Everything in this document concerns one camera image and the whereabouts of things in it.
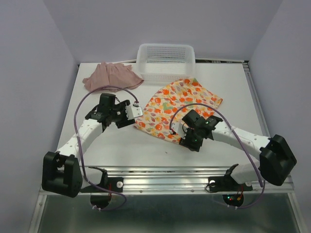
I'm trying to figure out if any pink skirt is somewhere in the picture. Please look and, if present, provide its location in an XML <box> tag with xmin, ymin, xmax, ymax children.
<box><xmin>83</xmin><ymin>62</ymin><xmax>143</xmax><ymax>92</ymax></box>

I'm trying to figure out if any orange floral skirt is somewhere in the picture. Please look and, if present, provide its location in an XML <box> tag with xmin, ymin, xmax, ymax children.
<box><xmin>134</xmin><ymin>78</ymin><xmax>223</xmax><ymax>144</ymax></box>

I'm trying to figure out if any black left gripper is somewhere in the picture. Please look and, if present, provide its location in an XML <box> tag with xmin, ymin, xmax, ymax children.
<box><xmin>110</xmin><ymin>100</ymin><xmax>136</xmax><ymax>129</ymax></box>

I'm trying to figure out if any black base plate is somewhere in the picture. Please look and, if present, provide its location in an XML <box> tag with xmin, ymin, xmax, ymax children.
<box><xmin>205</xmin><ymin>176</ymin><xmax>253</xmax><ymax>208</ymax></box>
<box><xmin>80</xmin><ymin>177</ymin><xmax>126</xmax><ymax>211</ymax></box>

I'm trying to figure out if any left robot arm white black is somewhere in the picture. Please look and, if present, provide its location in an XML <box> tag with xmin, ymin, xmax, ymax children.
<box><xmin>42</xmin><ymin>94</ymin><xmax>135</xmax><ymax>198</ymax></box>

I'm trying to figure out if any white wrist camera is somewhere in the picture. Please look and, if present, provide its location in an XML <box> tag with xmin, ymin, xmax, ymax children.
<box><xmin>170</xmin><ymin>122</ymin><xmax>188</xmax><ymax>139</ymax></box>
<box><xmin>125</xmin><ymin>104</ymin><xmax>143</xmax><ymax>120</ymax></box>

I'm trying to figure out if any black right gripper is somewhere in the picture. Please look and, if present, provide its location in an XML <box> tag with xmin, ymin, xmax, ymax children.
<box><xmin>179</xmin><ymin>126</ymin><xmax>203</xmax><ymax>152</ymax></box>

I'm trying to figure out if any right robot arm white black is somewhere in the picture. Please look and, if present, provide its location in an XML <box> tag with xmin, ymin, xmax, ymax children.
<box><xmin>171</xmin><ymin>110</ymin><xmax>297</xmax><ymax>189</ymax></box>

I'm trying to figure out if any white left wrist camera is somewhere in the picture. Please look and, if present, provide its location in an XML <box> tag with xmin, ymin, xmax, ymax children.
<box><xmin>125</xmin><ymin>104</ymin><xmax>143</xmax><ymax>120</ymax></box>

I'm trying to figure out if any white plastic basket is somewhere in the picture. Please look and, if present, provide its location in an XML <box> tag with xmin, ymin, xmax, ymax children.
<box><xmin>136</xmin><ymin>43</ymin><xmax>195</xmax><ymax>82</ymax></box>

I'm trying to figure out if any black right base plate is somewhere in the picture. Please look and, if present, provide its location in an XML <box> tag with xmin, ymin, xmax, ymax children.
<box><xmin>205</xmin><ymin>176</ymin><xmax>253</xmax><ymax>208</ymax></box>

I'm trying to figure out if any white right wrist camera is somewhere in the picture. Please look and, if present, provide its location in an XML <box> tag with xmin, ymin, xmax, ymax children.
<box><xmin>170</xmin><ymin>122</ymin><xmax>188</xmax><ymax>139</ymax></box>

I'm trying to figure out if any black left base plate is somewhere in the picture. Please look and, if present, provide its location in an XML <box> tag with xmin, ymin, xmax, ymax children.
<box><xmin>80</xmin><ymin>177</ymin><xmax>126</xmax><ymax>211</ymax></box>

